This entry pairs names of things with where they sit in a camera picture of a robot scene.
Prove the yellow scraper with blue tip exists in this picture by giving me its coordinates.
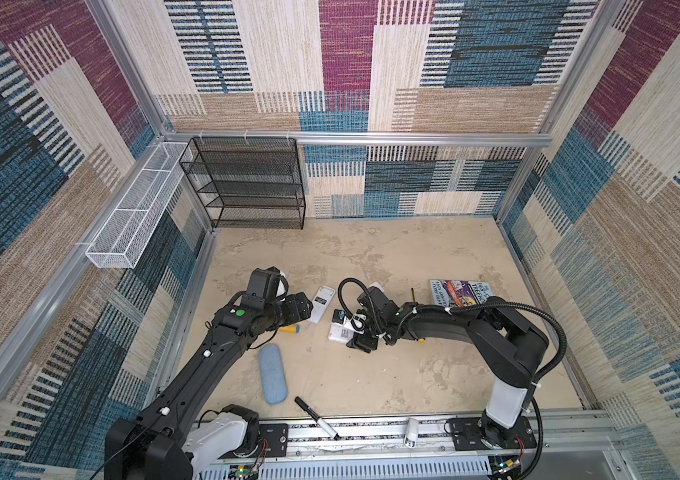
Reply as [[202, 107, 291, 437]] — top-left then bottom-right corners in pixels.
[[279, 324, 300, 333]]

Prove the white wire mesh basket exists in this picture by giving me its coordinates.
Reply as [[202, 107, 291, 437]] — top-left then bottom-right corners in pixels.
[[86, 142, 189, 269]]

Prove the white air conditioner remote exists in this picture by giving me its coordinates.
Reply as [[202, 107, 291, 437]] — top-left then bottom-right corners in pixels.
[[328, 309, 357, 345]]

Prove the white cylinder on rail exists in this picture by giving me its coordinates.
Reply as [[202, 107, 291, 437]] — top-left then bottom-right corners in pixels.
[[404, 417, 420, 449]]

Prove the colourful magazine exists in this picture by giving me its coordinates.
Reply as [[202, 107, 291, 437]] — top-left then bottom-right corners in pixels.
[[429, 279, 493, 307]]

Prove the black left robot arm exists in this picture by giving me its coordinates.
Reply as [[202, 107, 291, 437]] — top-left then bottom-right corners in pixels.
[[101, 267, 312, 479]]

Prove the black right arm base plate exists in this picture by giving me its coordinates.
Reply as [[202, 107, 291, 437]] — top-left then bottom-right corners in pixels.
[[445, 416, 538, 451]]

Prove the black marker pen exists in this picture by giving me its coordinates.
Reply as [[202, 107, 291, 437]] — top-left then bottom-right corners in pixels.
[[294, 396, 341, 441]]

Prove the black yellow screwdriver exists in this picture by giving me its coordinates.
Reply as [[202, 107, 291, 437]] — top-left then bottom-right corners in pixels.
[[407, 287, 425, 343]]

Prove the aluminium front rail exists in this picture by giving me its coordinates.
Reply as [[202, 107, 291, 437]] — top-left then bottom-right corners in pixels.
[[117, 410, 617, 463]]

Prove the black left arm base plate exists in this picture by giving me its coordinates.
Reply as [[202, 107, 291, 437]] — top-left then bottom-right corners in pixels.
[[220, 423, 289, 460]]

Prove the white remote with red buttons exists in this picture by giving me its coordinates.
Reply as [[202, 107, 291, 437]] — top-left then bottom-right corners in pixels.
[[308, 285, 336, 325]]

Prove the black corrugated cable conduit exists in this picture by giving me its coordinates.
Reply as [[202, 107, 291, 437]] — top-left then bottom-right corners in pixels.
[[337, 277, 568, 480]]

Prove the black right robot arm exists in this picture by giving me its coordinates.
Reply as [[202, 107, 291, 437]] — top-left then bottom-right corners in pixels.
[[344, 287, 563, 449]]

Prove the black wire mesh shelf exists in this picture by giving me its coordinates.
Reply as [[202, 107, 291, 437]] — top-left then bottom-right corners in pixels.
[[179, 137, 307, 229]]

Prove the blue grey glasses case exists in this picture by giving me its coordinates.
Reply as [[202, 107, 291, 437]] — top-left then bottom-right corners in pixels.
[[258, 345, 288, 405]]

